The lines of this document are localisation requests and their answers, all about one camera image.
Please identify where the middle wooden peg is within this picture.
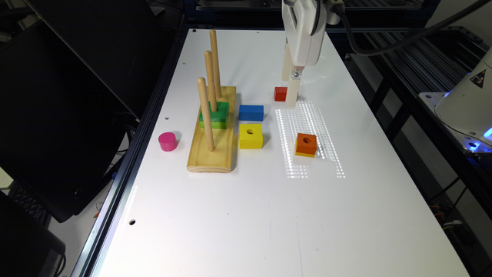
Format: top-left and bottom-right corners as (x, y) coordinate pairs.
(204, 50), (218, 112)

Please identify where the light green square block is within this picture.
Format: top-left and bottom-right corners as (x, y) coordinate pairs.
(199, 121), (228, 129)

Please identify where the pink cylinder block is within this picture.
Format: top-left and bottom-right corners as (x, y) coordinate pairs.
(158, 132), (178, 152)

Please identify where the yellow square block with hole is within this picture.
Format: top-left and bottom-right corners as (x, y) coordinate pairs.
(239, 124), (263, 149)

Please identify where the rear wooden peg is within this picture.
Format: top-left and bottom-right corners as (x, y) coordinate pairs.
(209, 29), (222, 98)

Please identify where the orange square block with hole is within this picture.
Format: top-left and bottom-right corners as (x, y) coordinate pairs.
(295, 133), (317, 154)

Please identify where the dark green square block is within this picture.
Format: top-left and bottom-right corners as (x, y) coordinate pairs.
(210, 102), (229, 122)

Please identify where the yellow block under orange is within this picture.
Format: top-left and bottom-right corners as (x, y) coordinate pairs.
(294, 152), (315, 158)

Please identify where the blue rectangular block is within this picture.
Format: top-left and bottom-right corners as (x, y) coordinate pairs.
(238, 105), (264, 122)

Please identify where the red rectangular block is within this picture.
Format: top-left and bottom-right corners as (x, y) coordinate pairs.
(274, 87), (288, 102)

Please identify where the front wooden peg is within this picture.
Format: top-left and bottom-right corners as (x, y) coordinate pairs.
(197, 77), (215, 152)

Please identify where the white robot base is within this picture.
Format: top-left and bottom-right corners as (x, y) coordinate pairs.
(419, 51), (491, 155)

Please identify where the large black panel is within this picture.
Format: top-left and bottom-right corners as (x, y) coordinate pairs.
(1, 0), (169, 222)

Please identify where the wooden peg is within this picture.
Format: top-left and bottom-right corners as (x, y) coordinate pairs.
(204, 50), (218, 112)
(209, 29), (222, 98)
(197, 77), (215, 152)

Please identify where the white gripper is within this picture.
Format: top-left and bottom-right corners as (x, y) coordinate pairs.
(281, 0), (327, 107)

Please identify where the wooden peg base board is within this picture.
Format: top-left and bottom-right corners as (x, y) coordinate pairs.
(186, 85), (238, 174)

